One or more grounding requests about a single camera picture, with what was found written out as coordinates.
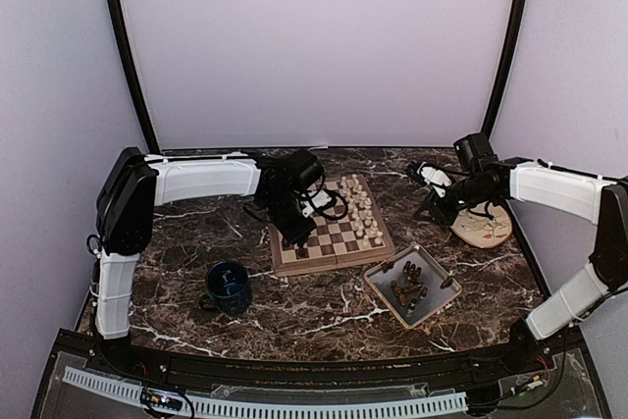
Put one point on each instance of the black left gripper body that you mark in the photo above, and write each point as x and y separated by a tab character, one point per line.
280	212

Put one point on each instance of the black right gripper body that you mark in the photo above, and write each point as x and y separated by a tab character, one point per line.
448	215

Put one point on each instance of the dark wooden chess rook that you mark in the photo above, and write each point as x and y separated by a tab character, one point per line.
301	252

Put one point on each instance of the wooden folding chess board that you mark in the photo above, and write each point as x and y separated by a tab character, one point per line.
331	245

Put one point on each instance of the silver metal tray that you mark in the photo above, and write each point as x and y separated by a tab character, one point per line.
413	285

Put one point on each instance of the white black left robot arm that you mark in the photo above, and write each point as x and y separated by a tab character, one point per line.
289	191

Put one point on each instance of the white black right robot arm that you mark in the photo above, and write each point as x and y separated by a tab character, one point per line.
484	178

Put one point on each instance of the white chess pieces row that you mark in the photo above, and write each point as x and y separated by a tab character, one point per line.
366	229

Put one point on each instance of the cream floral ceramic plate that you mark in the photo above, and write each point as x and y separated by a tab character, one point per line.
481	231

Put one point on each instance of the dark blue enamel mug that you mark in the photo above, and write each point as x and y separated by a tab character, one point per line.
228	289

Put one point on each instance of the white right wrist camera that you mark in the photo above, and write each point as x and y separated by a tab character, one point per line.
426	174

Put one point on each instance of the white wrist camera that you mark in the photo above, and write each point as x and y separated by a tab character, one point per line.
314	202
426	174

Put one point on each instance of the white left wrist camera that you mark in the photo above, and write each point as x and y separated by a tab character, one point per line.
314	202

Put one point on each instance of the white slotted cable duct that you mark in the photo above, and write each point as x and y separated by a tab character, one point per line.
241	402

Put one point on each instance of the black right frame post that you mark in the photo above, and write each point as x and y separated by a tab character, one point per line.
515	18

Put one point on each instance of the black frame post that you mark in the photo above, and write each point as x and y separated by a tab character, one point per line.
515	18
119	27

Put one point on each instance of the black left frame post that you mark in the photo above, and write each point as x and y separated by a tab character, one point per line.
119	27

